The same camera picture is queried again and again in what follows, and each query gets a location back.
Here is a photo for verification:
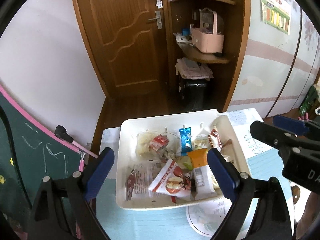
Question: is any red white chips bag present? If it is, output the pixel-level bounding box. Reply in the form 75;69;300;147
208;125;223;152

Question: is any dark red snowflake packet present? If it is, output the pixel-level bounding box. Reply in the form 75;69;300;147
125;169;136;201

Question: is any blue white snack packet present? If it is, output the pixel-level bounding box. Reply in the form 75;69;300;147
179;127;193;156

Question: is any red apple snack bag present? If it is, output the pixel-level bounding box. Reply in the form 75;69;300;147
148;159;192;202

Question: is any person's hand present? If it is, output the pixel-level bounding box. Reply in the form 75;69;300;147
296;192;319;239

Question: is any white round plate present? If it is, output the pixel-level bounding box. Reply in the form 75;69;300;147
186;197;232;238

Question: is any orange white snack packet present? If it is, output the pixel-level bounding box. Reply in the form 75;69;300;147
188;148;217;200

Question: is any black clip on chalkboard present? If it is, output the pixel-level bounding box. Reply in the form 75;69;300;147
54;125;74;144

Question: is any green snack packet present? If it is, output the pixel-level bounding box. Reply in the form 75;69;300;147
181;155;193;171

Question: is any round pale cake packet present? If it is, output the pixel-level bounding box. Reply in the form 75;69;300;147
135;131;182;160

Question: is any stack of papers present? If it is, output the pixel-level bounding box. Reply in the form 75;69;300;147
175;57;213;80

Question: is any pink storage basket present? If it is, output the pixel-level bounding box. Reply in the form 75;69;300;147
191;8;225;54

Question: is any white plastic storage bin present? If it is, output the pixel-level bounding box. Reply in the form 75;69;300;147
116;109;249;211

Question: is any small red snack packet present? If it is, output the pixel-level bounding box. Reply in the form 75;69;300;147
149;134;169;151

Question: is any wooden corner shelf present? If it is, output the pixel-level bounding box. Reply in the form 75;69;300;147
165;0;251;113

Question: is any brown wooden door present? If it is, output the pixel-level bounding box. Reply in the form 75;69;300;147
73;0;168;99

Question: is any green chalkboard pink frame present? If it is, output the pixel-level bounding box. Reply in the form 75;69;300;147
1;88;89;239

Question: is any colourful wall poster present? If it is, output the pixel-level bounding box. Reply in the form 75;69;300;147
261;0;291;35

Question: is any silver door handle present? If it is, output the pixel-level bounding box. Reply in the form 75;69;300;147
147;10;163;29

